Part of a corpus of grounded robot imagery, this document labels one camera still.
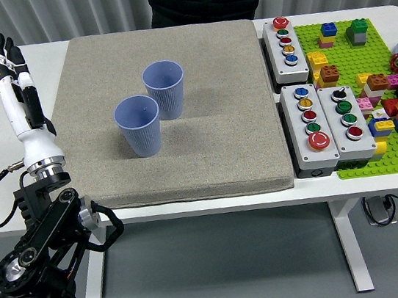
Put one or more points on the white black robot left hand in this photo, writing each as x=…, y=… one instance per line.
x=37, y=145

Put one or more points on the blue ribbed cup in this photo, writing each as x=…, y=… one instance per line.
x=166, y=98
x=139, y=135

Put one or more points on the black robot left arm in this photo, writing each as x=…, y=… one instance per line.
x=32, y=254

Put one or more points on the white table leg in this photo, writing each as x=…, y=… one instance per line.
x=94, y=297
x=351, y=246

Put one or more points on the grey-brown fabric mat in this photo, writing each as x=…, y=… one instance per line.
x=213, y=143

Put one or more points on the five-button box, small red stop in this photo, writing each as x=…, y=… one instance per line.
x=289, y=66

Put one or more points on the five-button box, large red stop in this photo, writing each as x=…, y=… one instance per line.
x=304, y=149

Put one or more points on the large yellow toy brick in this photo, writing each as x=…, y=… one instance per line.
x=317, y=60

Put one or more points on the brown yellow brick stack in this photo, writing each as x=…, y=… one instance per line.
x=329, y=75

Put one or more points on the button box with black selector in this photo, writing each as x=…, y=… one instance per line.
x=337, y=129

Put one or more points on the blue yellow pink brick stack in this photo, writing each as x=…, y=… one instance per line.
x=328, y=32

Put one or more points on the green brick baseplate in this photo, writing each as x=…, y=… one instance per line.
x=346, y=61

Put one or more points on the pink toy brick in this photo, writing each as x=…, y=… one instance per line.
x=364, y=103

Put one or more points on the small yellow toy brick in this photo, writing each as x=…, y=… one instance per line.
x=362, y=79

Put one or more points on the green grey brick stack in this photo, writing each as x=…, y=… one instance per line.
x=357, y=32

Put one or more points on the white printed toy brick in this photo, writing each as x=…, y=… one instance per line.
x=379, y=115

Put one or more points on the yellow round toy brick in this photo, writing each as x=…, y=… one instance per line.
x=380, y=148

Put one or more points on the grey floor power strip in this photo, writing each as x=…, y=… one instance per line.
x=376, y=211

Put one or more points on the brown white brick stack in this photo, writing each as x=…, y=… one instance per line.
x=377, y=84

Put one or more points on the red toy brick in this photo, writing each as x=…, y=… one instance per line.
x=390, y=106

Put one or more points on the magenta toy brick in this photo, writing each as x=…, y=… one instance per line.
x=394, y=81

